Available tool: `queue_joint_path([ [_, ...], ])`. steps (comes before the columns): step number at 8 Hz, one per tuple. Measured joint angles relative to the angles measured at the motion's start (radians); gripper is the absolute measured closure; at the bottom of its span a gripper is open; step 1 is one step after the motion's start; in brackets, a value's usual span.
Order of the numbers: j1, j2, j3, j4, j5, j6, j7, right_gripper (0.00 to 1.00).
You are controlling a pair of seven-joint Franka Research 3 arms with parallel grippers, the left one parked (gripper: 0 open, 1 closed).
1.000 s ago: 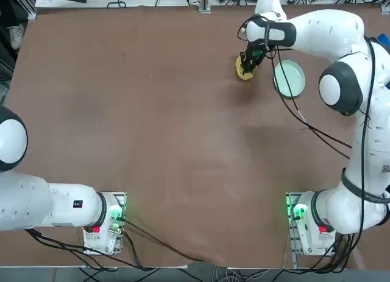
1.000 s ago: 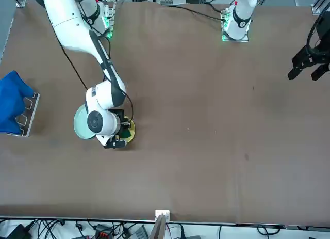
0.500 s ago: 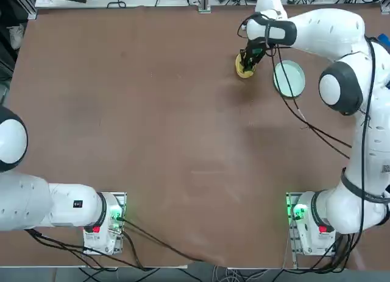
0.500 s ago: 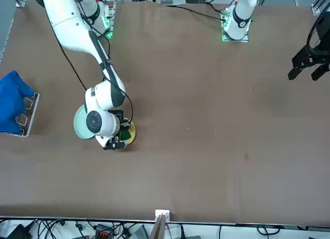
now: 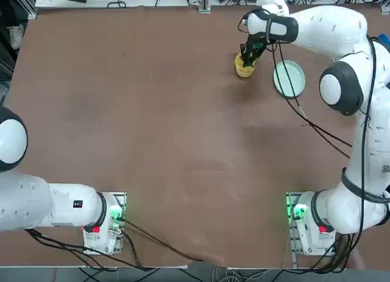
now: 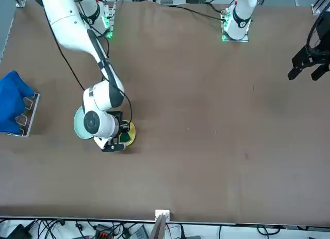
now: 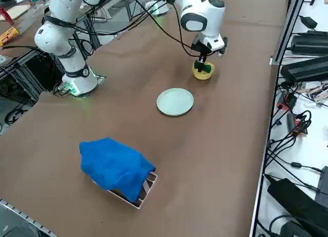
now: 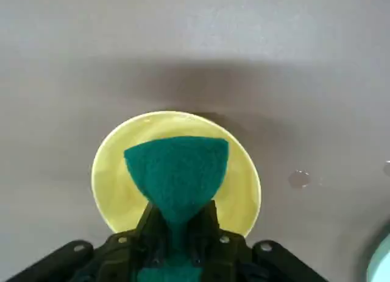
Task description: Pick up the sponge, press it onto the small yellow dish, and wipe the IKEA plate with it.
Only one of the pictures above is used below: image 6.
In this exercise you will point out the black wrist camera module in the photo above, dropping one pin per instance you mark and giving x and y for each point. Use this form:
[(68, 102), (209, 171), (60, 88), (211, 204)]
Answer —
[(113, 147)]

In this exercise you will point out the white power strip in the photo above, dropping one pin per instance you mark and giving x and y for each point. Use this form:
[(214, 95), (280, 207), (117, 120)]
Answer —
[(166, 0)]

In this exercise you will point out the pale green plate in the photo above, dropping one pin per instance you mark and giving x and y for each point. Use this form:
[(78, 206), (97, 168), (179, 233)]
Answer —
[(77, 123)]

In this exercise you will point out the black power brick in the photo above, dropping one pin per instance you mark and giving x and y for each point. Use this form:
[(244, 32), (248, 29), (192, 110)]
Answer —
[(18, 232)]

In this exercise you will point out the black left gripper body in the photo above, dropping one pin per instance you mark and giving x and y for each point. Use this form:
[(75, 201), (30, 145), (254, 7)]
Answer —
[(324, 30)]

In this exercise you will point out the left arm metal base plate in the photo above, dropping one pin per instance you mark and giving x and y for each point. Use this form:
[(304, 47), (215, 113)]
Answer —
[(233, 40)]

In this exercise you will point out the grey power box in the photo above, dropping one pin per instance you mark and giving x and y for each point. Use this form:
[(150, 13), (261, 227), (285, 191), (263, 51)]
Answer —
[(139, 232)]

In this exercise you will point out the small yellow dish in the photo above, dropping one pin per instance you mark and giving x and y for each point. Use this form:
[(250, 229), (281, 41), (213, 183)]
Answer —
[(132, 131)]

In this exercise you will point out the power strip with red switches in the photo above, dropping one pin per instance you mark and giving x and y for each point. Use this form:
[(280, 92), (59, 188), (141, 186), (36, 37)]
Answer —
[(104, 232)]

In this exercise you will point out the green and yellow sponge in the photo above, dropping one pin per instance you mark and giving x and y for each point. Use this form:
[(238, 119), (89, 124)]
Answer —
[(125, 137)]

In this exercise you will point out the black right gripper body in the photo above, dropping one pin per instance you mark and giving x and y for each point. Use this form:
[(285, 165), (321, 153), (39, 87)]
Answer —
[(123, 125)]

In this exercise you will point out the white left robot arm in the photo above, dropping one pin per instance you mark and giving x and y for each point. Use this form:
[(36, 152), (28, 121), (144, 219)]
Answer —
[(241, 14)]

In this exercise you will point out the clear acrylic rack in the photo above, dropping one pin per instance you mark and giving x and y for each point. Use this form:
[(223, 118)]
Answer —
[(29, 115)]

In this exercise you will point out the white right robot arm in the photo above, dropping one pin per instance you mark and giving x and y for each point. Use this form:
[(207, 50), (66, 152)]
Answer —
[(69, 24)]

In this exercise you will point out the blue cloth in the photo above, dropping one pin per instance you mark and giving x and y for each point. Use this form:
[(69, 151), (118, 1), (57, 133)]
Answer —
[(10, 102)]

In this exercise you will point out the aluminium post with bracket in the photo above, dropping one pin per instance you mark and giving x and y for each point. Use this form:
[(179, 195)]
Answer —
[(158, 226)]

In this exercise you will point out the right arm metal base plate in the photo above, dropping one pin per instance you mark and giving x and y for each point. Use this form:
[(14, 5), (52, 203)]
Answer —
[(112, 17)]

